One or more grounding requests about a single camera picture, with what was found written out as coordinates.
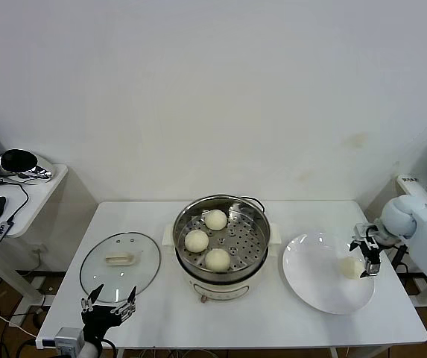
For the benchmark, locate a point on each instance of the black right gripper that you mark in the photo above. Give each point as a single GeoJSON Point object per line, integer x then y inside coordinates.
{"type": "Point", "coordinates": [373, 250]}

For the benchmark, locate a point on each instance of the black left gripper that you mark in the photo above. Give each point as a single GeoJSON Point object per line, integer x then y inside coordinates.
{"type": "Point", "coordinates": [99, 318]}

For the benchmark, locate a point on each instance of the white steamed baozi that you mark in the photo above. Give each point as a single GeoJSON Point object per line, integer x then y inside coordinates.
{"type": "Point", "coordinates": [215, 219]}
{"type": "Point", "coordinates": [349, 268]}
{"type": "Point", "coordinates": [217, 259]}
{"type": "Point", "coordinates": [196, 240]}

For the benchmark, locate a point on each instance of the steel steamer pot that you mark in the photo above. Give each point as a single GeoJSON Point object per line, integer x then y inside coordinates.
{"type": "Point", "coordinates": [220, 287]}

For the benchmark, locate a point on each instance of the stainless steel steamer basket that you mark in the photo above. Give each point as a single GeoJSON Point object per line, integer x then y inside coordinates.
{"type": "Point", "coordinates": [246, 242]}

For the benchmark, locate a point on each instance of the black power adapter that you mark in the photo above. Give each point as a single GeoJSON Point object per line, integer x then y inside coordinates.
{"type": "Point", "coordinates": [400, 257]}

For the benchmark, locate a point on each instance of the white round plate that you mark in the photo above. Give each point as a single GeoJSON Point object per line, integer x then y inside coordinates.
{"type": "Point", "coordinates": [310, 276]}

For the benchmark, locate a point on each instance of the white printed label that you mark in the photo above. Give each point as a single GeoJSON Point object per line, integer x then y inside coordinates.
{"type": "Point", "coordinates": [410, 179]}

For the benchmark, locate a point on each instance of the white side table with mouse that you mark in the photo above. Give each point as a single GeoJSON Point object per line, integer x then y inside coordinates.
{"type": "Point", "coordinates": [41, 194]}

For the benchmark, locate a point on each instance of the small grey usb adapter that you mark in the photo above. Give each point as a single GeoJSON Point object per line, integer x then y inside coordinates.
{"type": "Point", "coordinates": [0, 231]}

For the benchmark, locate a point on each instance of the chrome round device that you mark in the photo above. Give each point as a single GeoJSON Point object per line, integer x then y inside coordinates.
{"type": "Point", "coordinates": [15, 160]}

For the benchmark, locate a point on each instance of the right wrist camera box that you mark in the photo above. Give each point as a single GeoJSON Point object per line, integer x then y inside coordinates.
{"type": "Point", "coordinates": [362, 229]}

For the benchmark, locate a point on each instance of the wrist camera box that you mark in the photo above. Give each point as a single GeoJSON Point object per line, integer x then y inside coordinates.
{"type": "Point", "coordinates": [362, 229]}
{"type": "Point", "coordinates": [68, 335]}

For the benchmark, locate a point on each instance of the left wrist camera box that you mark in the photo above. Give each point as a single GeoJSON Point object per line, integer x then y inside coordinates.
{"type": "Point", "coordinates": [68, 335]}

